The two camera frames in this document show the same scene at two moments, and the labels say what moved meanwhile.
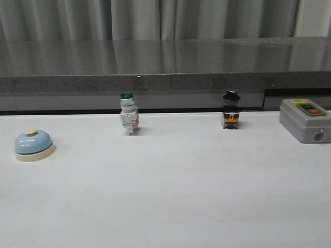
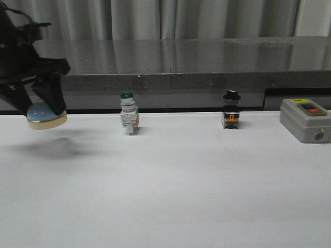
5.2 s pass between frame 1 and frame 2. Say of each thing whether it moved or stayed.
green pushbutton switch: stayed
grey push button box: stayed
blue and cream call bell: moved
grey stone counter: stayed
